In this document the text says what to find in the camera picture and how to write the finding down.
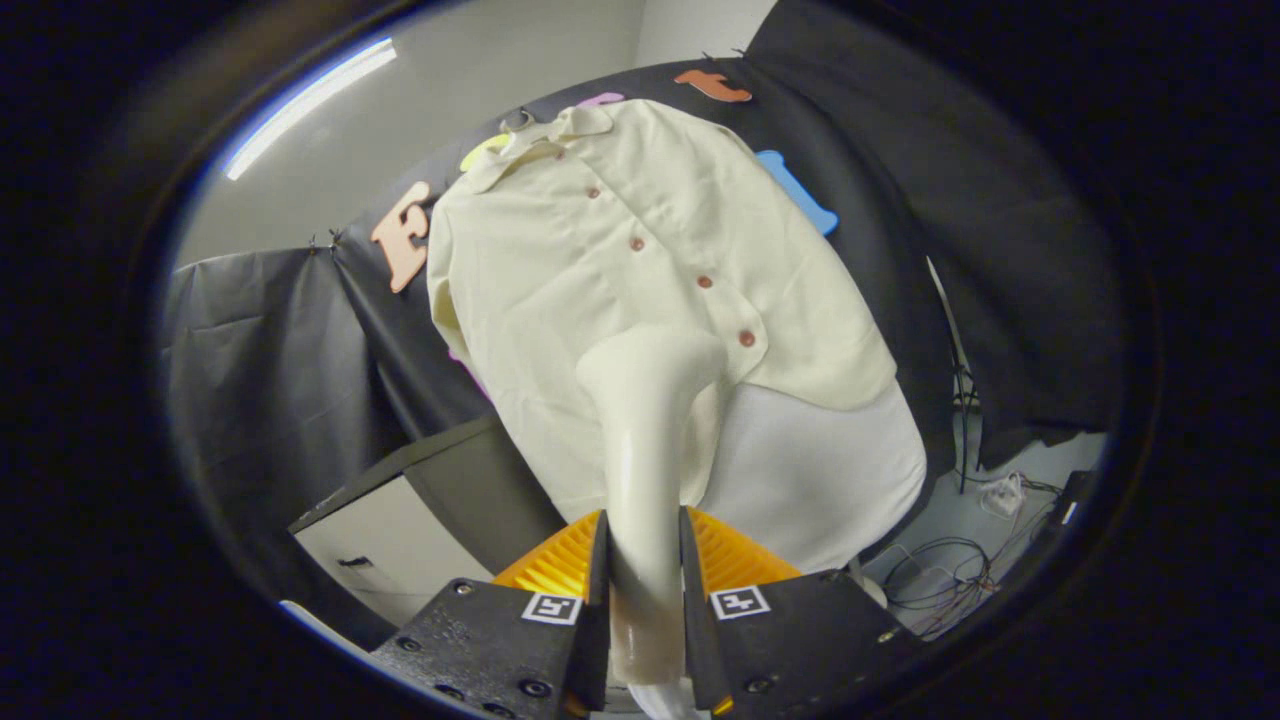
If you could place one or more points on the thin stand pole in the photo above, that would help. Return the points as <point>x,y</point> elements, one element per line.
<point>962,400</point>

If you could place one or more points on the white cabinet with grey top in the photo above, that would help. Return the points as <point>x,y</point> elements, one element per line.
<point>480,490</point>

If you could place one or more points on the ceiling light panel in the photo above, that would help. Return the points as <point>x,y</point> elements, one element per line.
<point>300,105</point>

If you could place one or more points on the white power strip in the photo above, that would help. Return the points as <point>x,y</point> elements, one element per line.
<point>1003,495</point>

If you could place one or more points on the black backdrop cloth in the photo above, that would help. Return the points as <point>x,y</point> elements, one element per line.
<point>270,350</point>

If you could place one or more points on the white fabric panel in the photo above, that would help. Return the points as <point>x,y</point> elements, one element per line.
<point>820,470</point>

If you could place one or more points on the cream button shirt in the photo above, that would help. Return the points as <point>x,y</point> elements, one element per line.
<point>600,260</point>

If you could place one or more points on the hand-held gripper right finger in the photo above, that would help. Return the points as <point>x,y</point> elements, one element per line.
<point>800,640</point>

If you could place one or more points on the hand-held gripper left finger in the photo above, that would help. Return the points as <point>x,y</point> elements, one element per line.
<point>480,640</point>

